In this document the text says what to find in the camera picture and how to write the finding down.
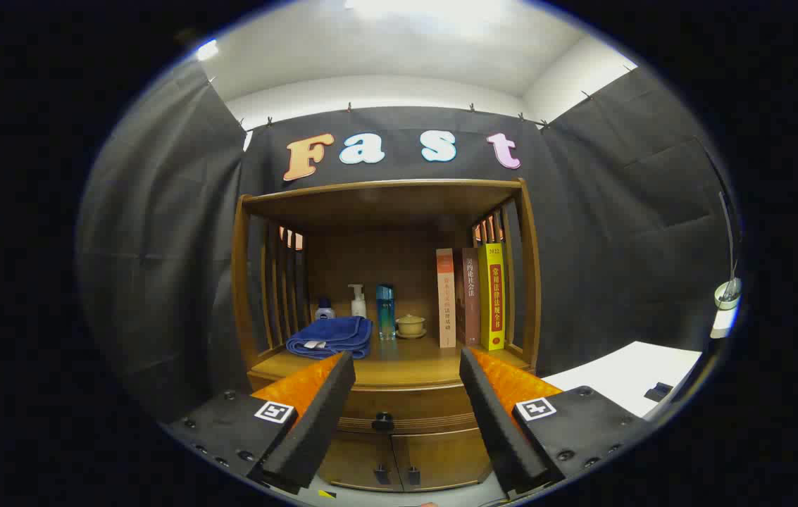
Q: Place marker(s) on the wooden cabinet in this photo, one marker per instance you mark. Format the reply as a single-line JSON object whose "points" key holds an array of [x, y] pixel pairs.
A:
{"points": [[384, 204]]}

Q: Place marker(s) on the black drawer knob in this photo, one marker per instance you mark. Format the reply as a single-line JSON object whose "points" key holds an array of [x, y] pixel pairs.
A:
{"points": [[382, 422]]}

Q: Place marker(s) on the beige book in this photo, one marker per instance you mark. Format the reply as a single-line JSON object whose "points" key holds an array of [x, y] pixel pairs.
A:
{"points": [[446, 303]]}

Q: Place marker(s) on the white table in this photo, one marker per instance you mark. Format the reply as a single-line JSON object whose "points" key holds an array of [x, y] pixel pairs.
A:
{"points": [[617, 373]]}

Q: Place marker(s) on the small blue-capped bottle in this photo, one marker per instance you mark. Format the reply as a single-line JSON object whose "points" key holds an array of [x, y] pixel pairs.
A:
{"points": [[325, 311]]}

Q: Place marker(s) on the wooden drawer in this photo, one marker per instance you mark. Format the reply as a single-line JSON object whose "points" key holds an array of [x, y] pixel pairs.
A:
{"points": [[406, 405]]}

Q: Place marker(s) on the wooden cabinet door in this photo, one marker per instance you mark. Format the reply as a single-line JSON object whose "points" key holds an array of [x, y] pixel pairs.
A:
{"points": [[360, 458], [441, 458]]}

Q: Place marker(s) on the black block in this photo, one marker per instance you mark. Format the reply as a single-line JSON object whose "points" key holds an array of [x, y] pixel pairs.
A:
{"points": [[658, 391]]}

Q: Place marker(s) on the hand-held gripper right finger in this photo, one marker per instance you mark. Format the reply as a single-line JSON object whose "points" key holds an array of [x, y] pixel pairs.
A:
{"points": [[497, 429]]}

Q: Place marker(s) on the white round cup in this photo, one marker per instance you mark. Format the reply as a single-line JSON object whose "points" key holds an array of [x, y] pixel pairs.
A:
{"points": [[727, 294]]}

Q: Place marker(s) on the yellow lidded teacup with saucer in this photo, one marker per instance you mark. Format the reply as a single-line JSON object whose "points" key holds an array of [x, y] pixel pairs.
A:
{"points": [[410, 326]]}

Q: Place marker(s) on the brown book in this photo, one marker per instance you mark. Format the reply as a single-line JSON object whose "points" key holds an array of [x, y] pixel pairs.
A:
{"points": [[469, 303]]}

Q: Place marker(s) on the yellow book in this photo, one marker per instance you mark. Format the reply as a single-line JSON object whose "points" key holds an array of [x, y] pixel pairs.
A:
{"points": [[491, 303]]}

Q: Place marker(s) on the tall blue glass bottle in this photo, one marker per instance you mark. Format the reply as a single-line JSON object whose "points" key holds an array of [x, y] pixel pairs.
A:
{"points": [[385, 313]]}

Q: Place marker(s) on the blue folded towel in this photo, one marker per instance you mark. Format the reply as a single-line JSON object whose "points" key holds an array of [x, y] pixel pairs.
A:
{"points": [[332, 334]]}

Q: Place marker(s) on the white pump bottle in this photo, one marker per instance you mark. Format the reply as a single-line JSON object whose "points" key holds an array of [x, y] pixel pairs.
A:
{"points": [[358, 306]]}

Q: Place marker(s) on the wooden countertop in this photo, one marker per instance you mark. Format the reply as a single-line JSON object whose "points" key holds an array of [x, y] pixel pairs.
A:
{"points": [[406, 359]]}

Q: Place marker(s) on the white box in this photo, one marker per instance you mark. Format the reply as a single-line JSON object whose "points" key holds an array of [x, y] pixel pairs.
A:
{"points": [[724, 322]]}

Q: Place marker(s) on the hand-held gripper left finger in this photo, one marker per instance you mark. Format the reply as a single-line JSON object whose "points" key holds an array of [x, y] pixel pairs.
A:
{"points": [[321, 422]]}

